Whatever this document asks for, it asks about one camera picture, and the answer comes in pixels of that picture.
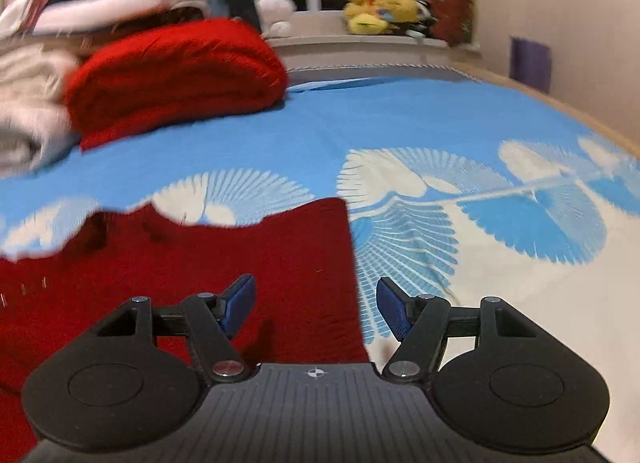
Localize dark red knitted cardigan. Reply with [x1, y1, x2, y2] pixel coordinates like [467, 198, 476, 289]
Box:
[0, 197, 372, 463]

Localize bright red folded blanket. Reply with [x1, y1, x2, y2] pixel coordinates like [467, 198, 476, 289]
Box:
[62, 17, 290, 152]

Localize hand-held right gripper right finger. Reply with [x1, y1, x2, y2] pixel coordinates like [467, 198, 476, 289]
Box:
[376, 277, 543, 385]

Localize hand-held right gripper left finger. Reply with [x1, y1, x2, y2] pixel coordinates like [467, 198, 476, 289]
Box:
[95, 274, 257, 385]

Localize blue fan-printed bed sheet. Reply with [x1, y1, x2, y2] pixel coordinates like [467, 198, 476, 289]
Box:
[0, 76, 640, 384]

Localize dark star-printed folded cloth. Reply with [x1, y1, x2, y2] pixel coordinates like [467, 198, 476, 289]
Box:
[65, 4, 213, 46]

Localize white and pink folded cloth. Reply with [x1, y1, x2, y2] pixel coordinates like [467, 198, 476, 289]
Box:
[0, 0, 57, 38]

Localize white plush toy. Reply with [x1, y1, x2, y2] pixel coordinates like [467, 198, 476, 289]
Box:
[252, 0, 299, 38]

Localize pale grey folded blanket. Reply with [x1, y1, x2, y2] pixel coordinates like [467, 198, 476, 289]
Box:
[0, 100, 83, 180]

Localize dark red cushion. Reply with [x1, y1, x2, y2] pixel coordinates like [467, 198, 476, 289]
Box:
[426, 0, 474, 48]

